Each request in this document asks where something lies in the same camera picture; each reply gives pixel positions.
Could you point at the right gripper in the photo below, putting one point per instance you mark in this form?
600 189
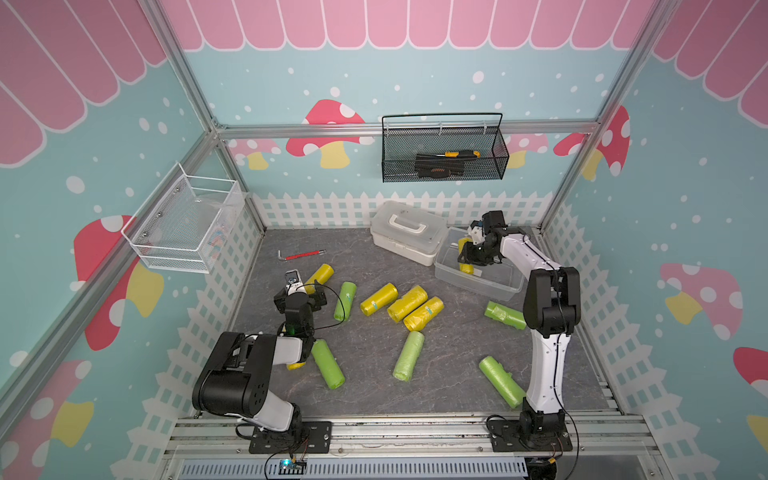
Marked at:
468 255

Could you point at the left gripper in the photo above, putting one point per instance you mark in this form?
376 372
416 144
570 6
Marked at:
317 299

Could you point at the clear plastic storage box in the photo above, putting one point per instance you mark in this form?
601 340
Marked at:
499 281

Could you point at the yellow roll with blue label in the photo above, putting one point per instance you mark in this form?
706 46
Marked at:
421 316

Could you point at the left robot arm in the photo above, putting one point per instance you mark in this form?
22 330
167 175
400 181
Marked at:
235 380

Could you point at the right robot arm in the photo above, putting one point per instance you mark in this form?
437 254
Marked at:
551 310

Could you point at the green roll upper left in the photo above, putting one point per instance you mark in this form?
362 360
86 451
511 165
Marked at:
345 300

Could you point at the green roll lower left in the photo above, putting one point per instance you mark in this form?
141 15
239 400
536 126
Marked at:
327 365

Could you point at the green roll under right gripper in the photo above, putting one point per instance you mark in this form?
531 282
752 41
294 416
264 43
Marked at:
505 315

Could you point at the light green roll centre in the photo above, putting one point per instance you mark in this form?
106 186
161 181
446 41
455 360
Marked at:
409 355

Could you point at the green roll lower right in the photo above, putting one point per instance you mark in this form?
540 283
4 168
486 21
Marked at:
505 385

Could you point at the yellow black screwdriver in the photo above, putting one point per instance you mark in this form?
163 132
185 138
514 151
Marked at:
461 154

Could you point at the black tool in basket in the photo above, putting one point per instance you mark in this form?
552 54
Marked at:
438 166

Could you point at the small circuit board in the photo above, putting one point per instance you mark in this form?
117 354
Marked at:
292 467

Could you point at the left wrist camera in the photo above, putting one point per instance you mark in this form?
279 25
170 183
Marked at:
294 282

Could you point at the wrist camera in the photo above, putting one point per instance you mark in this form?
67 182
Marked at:
476 232
294 282

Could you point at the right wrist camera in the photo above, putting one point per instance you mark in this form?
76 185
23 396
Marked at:
476 232

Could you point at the red handled hex key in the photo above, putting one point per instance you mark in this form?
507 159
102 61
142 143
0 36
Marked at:
297 256

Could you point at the white lidded case with handle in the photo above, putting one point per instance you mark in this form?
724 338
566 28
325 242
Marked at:
410 232

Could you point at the black wire mesh basket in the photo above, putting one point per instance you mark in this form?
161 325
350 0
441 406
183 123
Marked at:
406 135

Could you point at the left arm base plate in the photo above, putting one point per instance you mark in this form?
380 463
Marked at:
309 437

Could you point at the white wire basket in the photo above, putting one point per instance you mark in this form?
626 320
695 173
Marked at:
186 223

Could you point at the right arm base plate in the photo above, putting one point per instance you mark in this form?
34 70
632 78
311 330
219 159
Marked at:
506 436

